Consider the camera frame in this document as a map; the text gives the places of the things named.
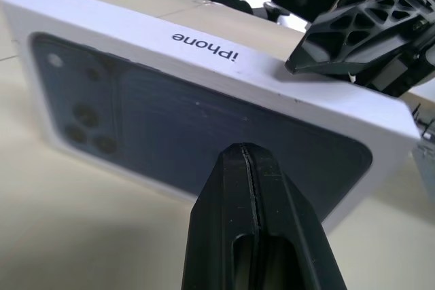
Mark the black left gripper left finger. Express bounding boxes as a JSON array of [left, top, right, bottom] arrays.
[[184, 143, 260, 290]]

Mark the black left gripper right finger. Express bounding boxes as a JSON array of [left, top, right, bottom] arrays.
[[242, 142, 348, 290]]

